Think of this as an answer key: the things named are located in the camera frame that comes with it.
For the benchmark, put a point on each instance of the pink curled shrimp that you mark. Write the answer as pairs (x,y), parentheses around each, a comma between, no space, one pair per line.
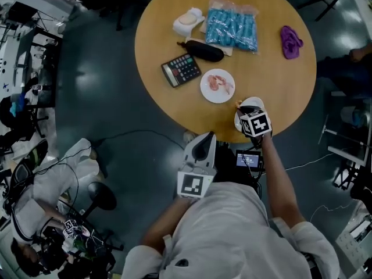
(213,83)

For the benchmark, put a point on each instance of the person's white shirt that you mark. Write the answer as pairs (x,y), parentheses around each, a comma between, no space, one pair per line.
(226,237)

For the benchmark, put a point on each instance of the white shallow dish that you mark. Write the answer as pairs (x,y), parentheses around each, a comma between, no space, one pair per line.
(254,100)

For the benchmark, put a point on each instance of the white round plate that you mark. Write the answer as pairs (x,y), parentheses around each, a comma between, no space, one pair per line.
(213,95)

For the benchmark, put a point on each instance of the purple cloth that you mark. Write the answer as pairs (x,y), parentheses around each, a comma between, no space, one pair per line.
(290,44)

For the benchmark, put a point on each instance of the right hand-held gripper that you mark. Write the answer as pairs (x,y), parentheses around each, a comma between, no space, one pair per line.
(257,123)

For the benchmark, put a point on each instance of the black glasses case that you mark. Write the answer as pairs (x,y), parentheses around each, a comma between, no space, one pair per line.
(205,50)

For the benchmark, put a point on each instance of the black round stool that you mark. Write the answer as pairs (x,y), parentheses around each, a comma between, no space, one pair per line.
(101,195)

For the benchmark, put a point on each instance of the clear bag of blue items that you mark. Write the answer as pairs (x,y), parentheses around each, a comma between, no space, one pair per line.
(231,28)

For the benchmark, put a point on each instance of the white wrapped beige round item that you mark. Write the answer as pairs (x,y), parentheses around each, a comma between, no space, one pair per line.
(186,20)

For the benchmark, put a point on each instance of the black device with screen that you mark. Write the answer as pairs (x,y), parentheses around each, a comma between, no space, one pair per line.
(248,160)

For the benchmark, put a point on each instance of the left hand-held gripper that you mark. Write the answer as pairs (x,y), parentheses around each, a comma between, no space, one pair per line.
(199,161)

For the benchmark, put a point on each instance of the person's left forearm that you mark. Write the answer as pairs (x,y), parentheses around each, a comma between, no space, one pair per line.
(162,225)

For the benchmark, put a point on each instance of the person's right forearm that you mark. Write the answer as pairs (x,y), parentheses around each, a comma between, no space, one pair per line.
(279,182)

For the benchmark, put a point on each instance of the black calculator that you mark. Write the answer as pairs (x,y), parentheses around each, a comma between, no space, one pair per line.
(181,70)

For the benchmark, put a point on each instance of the small orange shrimp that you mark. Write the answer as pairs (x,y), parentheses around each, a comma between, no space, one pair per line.
(238,102)

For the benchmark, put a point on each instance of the pink long shrimp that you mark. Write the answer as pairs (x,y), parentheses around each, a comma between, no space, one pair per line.
(228,86)

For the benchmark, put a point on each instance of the cluttered black desk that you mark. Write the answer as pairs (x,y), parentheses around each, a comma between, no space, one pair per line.
(37,57)

